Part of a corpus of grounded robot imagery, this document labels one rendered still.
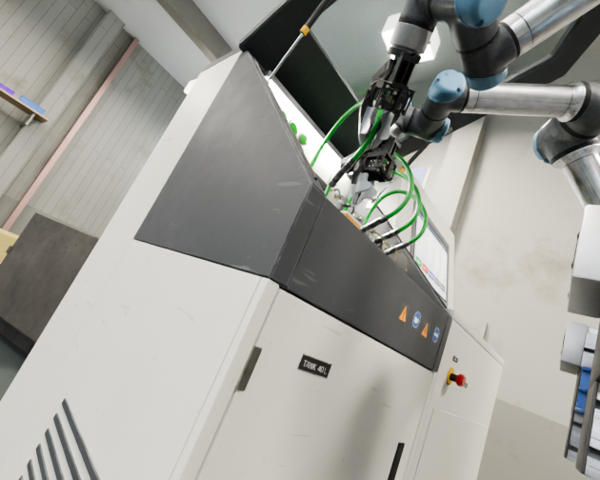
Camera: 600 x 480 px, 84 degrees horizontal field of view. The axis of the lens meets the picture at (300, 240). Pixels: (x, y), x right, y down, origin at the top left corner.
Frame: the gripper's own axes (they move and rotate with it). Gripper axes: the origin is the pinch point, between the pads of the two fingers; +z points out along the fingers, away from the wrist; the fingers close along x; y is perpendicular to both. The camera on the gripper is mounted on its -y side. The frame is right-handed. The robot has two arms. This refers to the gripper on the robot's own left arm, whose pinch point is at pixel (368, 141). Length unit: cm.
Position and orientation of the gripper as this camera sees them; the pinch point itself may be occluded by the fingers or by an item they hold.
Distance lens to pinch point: 86.1
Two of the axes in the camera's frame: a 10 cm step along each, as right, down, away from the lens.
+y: 0.3, 5.3, -8.5
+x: 9.6, 2.2, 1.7
